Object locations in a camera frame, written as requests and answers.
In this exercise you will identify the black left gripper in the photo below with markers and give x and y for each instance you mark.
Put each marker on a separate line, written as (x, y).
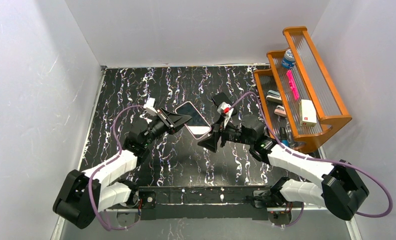
(166, 120)

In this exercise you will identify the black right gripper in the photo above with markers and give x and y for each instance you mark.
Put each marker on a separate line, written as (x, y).
(222, 134)

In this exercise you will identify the beige phone case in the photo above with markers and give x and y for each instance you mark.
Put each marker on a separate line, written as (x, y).
(202, 134)

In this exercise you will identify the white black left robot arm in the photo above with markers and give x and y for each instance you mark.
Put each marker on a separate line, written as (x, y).
(85, 195)

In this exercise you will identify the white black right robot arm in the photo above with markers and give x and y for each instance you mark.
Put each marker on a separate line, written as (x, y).
(337, 187)

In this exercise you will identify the black phone on table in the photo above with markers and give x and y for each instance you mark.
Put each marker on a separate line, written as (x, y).
(220, 98)

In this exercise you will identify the teal grey stapler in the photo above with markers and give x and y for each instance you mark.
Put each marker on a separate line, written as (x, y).
(274, 96)

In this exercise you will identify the black blue marker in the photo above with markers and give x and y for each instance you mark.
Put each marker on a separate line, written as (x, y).
(284, 136)

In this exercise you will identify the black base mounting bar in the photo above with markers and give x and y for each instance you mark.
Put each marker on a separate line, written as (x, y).
(212, 202)

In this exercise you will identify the orange wooden tiered rack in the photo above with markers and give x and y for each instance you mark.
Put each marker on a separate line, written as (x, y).
(313, 82)

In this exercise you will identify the pink highlighter pen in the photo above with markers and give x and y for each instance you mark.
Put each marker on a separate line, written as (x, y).
(292, 84)

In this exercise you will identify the white box on rack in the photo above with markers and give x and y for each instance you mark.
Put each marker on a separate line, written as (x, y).
(307, 113)

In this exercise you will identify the blue white bottle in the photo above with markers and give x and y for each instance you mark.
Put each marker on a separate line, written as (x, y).
(288, 60)

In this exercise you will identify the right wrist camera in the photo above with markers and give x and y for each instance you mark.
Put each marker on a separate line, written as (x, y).
(221, 107)

